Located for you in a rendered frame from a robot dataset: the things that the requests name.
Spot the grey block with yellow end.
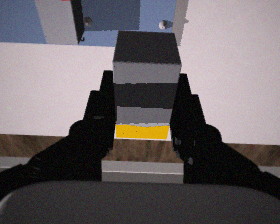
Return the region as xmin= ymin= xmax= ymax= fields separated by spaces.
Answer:
xmin=112 ymin=31 xmax=182 ymax=139

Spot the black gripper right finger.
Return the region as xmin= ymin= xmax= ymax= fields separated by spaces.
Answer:
xmin=169 ymin=73 xmax=280 ymax=199

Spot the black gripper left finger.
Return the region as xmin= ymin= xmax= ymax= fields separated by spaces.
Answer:
xmin=0 ymin=70 xmax=116 ymax=201

